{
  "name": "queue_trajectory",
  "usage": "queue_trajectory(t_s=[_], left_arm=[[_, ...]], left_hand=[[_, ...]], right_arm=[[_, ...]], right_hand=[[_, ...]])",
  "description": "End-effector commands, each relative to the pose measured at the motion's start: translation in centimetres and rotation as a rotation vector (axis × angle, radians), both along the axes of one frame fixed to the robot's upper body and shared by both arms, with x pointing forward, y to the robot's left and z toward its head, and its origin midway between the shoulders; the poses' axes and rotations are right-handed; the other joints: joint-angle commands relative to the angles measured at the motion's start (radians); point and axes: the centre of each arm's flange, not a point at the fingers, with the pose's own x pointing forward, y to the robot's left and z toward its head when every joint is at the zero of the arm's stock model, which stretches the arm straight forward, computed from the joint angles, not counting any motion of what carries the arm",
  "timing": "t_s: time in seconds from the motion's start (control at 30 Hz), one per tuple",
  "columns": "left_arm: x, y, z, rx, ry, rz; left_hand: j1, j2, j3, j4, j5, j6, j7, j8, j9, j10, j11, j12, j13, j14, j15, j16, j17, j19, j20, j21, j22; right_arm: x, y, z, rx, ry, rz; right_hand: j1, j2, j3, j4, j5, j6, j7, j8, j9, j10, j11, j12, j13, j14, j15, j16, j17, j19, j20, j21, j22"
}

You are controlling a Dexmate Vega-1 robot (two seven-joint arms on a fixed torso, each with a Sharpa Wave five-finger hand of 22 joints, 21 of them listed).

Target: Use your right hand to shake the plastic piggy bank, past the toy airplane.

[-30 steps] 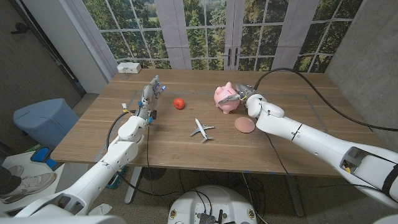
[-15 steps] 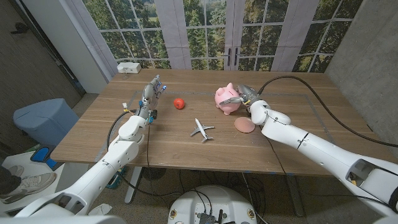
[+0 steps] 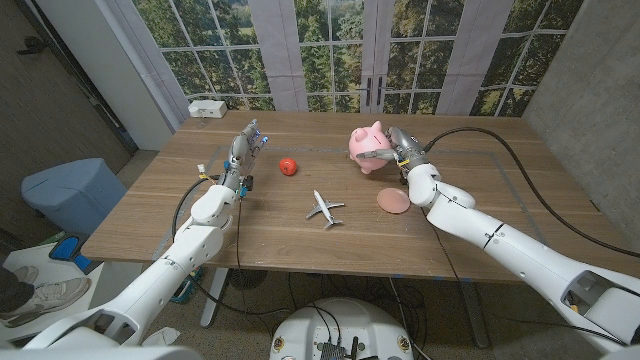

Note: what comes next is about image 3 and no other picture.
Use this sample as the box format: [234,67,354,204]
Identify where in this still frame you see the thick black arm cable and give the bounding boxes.
[423,126,640,260]
[171,174,221,241]

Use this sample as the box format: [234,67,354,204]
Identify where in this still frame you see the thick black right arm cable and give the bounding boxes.
[423,126,640,260]

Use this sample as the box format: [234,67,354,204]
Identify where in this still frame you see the white toy airplane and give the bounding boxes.
[305,189,346,230]

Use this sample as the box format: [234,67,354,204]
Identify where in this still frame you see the pink plastic piggy bank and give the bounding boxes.
[348,120,394,175]

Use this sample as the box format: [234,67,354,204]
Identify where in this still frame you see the teal basket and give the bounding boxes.
[168,267,205,305]

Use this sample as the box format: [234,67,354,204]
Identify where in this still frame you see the grey tape outline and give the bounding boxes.
[152,144,561,266]

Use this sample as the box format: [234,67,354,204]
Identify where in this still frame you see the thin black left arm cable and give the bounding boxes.
[187,192,294,319]

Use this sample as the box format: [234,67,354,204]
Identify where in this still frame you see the blue and black object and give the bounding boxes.
[48,235,94,274]

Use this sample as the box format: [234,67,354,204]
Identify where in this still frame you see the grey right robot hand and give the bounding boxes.
[355,125,431,175]

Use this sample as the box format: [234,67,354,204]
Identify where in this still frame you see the crumpled white paper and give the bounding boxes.
[141,326,182,349]

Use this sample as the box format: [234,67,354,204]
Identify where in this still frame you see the white plastic box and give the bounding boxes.
[187,99,229,120]

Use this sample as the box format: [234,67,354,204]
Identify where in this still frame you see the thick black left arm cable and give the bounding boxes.
[171,174,221,241]

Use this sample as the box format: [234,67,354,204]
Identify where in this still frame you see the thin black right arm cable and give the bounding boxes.
[419,207,460,282]

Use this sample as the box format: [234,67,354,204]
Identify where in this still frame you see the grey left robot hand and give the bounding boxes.
[219,118,270,194]

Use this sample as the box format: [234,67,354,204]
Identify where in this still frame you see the white sneaker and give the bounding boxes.
[9,265,40,286]
[0,276,92,322]

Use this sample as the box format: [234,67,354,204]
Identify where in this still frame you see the blue-grey bin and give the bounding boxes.
[20,157,128,236]

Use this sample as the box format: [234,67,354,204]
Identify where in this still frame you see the white table leg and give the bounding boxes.
[199,267,230,330]

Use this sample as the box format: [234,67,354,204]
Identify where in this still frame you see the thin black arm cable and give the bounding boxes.
[187,192,294,319]
[419,207,460,282]

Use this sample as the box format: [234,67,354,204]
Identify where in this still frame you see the grey table leg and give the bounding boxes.
[457,279,491,350]

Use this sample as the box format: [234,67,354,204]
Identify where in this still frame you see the white robot torso base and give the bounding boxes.
[268,297,415,360]

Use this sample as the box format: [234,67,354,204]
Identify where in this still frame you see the pink round plate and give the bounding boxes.
[376,187,412,215]

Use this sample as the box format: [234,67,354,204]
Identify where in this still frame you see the printed window backdrop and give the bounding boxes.
[102,0,586,119]

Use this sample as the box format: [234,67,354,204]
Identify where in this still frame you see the dark trouser leg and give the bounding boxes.
[0,268,35,314]

